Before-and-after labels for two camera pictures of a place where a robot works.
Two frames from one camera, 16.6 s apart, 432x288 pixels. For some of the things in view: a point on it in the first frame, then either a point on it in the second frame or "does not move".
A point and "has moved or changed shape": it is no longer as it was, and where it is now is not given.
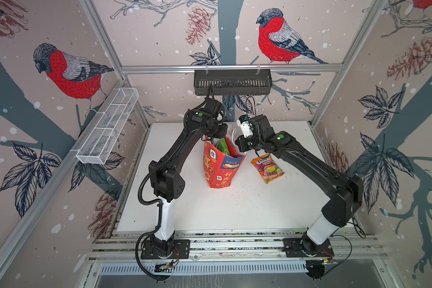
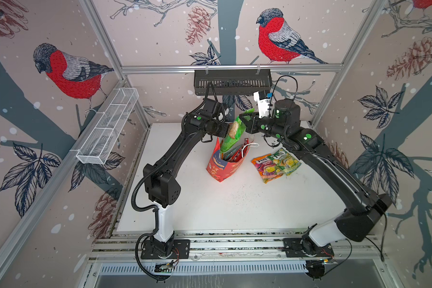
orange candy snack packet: [267, 168] does not move
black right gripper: [242, 145] -> [254, 123]
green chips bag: [223, 146] has moved or changed shape
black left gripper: [222, 132] does not move
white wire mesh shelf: [99, 147] does not move
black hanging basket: [233, 82] does not move
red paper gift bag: [219, 168] has moved or changed shape
